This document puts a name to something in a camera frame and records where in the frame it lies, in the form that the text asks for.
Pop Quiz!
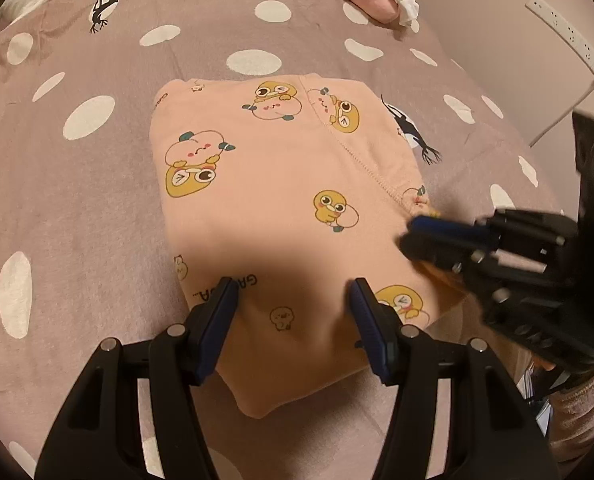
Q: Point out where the white power cable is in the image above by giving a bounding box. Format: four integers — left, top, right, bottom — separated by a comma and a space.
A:
528, 72, 594, 148

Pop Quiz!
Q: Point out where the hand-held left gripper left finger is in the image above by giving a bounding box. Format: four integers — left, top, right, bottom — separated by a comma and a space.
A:
34, 276, 240, 480

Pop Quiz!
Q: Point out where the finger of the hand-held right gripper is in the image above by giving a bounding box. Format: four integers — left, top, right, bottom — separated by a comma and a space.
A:
399, 232, 485, 276
409, 214, 495, 247

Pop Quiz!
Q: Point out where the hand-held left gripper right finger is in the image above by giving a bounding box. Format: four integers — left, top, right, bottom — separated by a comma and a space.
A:
348, 277, 560, 480

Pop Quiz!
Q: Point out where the person's right forearm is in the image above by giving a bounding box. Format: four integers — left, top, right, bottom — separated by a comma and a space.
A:
544, 355, 594, 468

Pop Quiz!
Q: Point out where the peach cartoon print garment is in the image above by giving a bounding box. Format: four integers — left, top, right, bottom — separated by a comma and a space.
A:
149, 72, 470, 420

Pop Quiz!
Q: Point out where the white power strip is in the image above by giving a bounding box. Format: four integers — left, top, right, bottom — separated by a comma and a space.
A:
525, 0, 594, 81

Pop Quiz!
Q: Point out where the pink polka dot bedsheet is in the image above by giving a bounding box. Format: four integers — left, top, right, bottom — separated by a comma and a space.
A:
0, 0, 572, 480

